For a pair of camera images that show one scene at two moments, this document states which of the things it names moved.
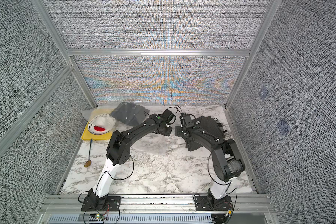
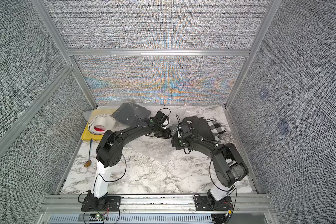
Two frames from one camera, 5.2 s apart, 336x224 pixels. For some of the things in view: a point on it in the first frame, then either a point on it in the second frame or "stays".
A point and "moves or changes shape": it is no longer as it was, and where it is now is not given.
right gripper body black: (180, 131) -> (177, 142)
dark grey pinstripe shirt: (209, 124) moves or changes shape
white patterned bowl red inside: (101, 124) stays
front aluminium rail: (178, 205) stays
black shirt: (131, 114) stays
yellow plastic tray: (87, 135) stays
